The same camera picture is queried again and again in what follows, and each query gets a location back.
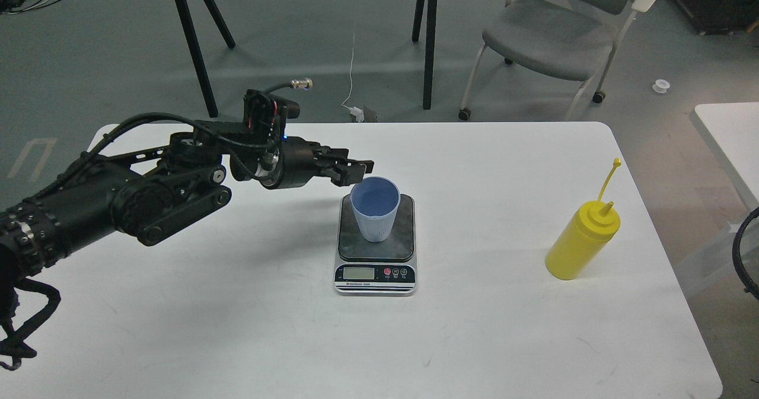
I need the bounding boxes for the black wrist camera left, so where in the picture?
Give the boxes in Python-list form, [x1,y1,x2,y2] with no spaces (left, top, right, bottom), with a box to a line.
[243,78,314,145]

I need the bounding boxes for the white side table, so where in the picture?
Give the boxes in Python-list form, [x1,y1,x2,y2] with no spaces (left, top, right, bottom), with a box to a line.
[690,102,758,209]

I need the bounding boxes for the small white spool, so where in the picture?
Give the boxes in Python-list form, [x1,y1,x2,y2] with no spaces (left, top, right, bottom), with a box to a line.
[651,78,671,94]

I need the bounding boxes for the yellow squeeze bottle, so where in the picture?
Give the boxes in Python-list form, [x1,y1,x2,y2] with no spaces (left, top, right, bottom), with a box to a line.
[545,158,623,280]

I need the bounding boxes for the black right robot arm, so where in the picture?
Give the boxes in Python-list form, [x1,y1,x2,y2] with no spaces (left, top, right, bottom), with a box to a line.
[731,208,758,300]

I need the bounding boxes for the white hanging cable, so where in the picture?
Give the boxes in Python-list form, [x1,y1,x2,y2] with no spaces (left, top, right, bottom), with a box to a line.
[342,18,356,110]

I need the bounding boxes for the digital kitchen scale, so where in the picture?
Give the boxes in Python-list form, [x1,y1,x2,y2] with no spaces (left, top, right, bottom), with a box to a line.
[333,194,419,296]

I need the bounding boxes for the grey office chair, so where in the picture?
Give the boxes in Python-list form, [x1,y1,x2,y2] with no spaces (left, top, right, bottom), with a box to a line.
[458,0,656,121]

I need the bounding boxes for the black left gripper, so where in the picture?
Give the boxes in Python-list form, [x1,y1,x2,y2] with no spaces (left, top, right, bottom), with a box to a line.
[261,139,375,189]

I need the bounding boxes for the blue ribbed plastic cup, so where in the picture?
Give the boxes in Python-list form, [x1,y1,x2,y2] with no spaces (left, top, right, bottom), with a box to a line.
[349,177,401,242]

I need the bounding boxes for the white power plug adapter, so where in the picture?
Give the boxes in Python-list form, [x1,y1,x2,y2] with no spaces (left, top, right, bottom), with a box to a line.
[347,106,378,123]

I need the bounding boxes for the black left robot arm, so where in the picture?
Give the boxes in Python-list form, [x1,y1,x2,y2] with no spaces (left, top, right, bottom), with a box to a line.
[1,113,374,371]

